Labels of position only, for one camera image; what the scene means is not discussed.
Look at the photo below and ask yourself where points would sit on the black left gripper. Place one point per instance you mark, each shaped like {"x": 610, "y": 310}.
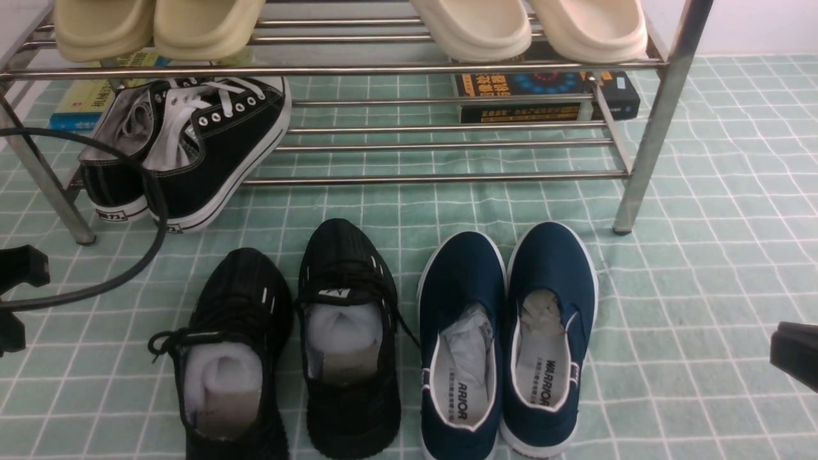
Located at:
{"x": 19, "y": 265}

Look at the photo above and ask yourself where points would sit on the green checkered floor cloth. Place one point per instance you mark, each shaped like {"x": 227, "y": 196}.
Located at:
{"x": 724, "y": 249}

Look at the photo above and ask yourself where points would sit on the black canvas sneaker left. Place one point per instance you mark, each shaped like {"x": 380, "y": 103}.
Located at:
{"x": 131, "y": 125}

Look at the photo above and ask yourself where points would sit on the cream foam slipper far right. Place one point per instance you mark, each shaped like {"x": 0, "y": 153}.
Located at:
{"x": 594, "y": 31}

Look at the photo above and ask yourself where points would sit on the black knit sneaker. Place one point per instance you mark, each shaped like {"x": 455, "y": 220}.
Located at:
{"x": 225, "y": 361}
{"x": 348, "y": 311}

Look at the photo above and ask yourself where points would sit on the black book with orange text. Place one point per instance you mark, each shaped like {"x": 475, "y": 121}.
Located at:
{"x": 528, "y": 97}

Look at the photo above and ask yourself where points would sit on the black canvas sneaker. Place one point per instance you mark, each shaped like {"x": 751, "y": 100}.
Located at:
{"x": 131, "y": 125}
{"x": 213, "y": 134}

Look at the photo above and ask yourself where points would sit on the black canvas sneaker right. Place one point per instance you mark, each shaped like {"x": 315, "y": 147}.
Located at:
{"x": 213, "y": 134}

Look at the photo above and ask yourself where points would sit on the cream foam slipper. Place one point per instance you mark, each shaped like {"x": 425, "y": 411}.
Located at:
{"x": 594, "y": 31}
{"x": 477, "y": 31}

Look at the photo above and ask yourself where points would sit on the navy slip-on shoe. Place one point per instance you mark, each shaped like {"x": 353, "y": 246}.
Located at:
{"x": 459, "y": 298}
{"x": 550, "y": 311}

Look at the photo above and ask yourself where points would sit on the silver metal shoe rack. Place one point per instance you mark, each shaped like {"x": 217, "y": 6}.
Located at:
{"x": 672, "y": 68}

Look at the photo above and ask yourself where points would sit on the yellow foam slipper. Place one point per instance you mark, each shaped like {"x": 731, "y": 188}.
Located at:
{"x": 204, "y": 30}
{"x": 88, "y": 31}

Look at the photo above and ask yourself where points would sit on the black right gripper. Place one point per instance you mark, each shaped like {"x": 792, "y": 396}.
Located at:
{"x": 793, "y": 350}

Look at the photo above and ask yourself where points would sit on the yellow foam slipper far left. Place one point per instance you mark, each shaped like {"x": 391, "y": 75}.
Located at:
{"x": 88, "y": 31}

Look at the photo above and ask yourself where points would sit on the yellow and blue book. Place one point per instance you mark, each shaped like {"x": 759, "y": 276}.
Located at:
{"x": 86, "y": 100}

